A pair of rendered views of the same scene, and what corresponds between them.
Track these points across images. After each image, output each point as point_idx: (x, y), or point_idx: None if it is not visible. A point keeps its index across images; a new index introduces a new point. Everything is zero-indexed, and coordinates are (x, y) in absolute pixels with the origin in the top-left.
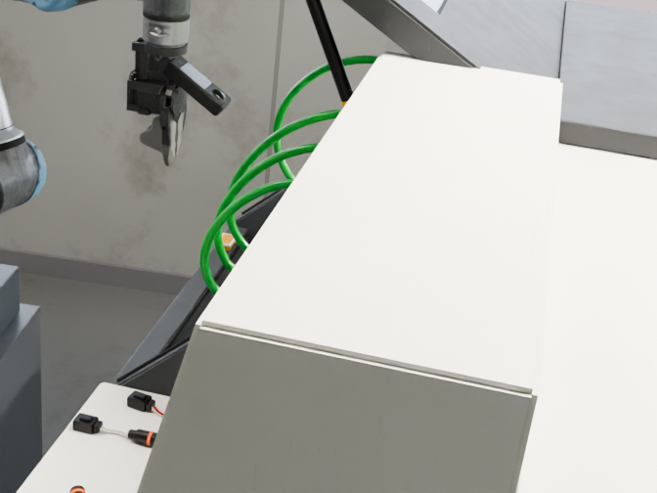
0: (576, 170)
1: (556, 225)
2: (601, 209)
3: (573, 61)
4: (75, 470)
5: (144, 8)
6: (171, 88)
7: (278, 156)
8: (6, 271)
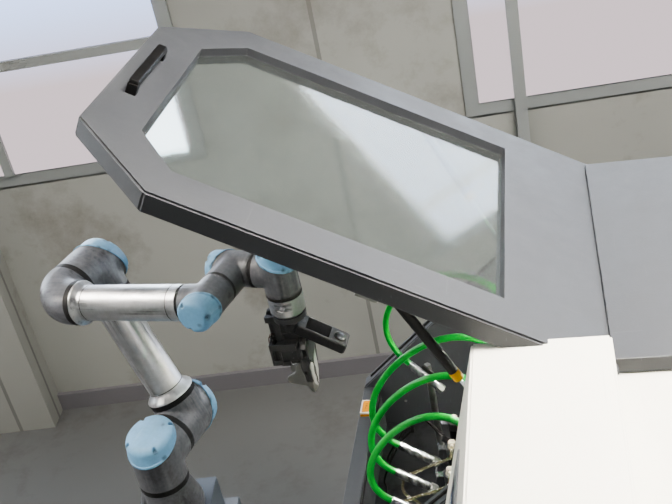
0: (640, 406)
1: (640, 485)
2: (668, 452)
3: (609, 264)
4: None
5: (267, 294)
6: (303, 343)
7: (404, 390)
8: (209, 484)
